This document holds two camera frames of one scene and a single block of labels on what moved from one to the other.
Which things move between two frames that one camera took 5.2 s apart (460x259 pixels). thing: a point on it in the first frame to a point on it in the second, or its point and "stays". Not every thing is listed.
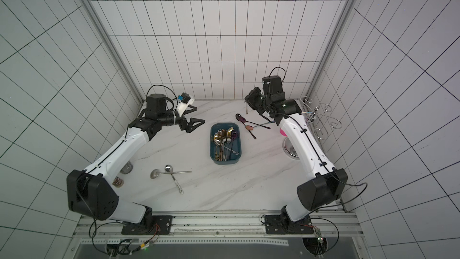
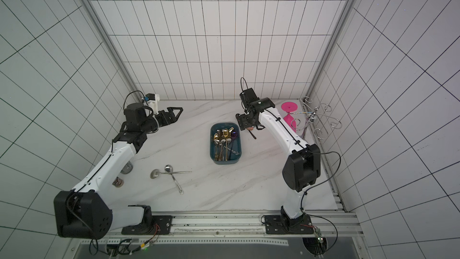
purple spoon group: x=233 y=135 stays
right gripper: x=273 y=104 to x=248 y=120
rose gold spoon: x=220 y=136 stays
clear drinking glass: x=127 y=168 stays
